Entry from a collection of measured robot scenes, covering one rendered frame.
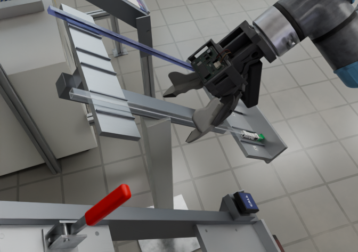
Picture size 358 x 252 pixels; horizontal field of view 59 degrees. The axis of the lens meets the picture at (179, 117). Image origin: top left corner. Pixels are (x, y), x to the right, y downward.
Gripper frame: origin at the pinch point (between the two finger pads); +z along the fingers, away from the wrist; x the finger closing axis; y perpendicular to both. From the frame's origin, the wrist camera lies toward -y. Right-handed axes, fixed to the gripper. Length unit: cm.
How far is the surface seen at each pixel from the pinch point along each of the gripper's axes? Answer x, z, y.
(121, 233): 17.4, 12.0, 10.6
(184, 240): -4, 49, -76
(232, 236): 20.4, 5.3, -11.7
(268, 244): 23.1, 2.6, -21.1
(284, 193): -6, 7, -107
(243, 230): 19.3, 4.4, -16.6
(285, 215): 3, 11, -104
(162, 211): 16.1, 7.2, 5.9
